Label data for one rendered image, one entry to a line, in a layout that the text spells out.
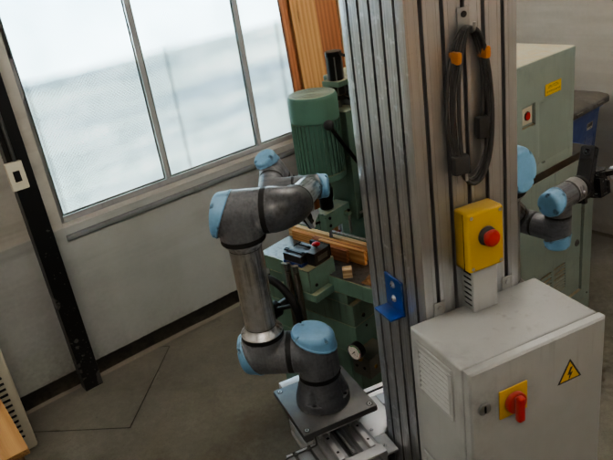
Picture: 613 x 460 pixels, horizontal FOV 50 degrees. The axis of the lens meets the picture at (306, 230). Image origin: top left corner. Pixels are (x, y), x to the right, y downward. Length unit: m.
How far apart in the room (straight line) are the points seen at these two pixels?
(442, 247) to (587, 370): 0.39
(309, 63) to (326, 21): 0.28
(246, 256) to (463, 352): 0.60
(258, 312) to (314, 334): 0.16
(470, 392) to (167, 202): 2.58
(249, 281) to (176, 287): 2.15
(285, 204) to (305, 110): 0.72
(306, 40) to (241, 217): 2.37
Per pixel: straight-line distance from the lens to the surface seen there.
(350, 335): 2.41
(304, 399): 1.86
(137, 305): 3.73
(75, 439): 3.43
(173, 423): 3.30
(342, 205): 2.46
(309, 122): 2.25
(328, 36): 4.00
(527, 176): 1.73
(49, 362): 3.66
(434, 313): 1.44
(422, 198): 1.32
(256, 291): 1.69
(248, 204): 1.58
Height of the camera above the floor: 2.02
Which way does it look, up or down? 24 degrees down
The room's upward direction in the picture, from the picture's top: 9 degrees counter-clockwise
